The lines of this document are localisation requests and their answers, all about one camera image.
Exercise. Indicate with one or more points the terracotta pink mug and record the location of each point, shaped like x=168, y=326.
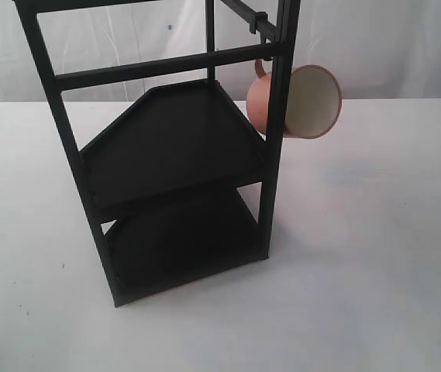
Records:
x=314, y=101

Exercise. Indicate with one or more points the white backdrop cloth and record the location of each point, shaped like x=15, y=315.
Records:
x=376, y=49

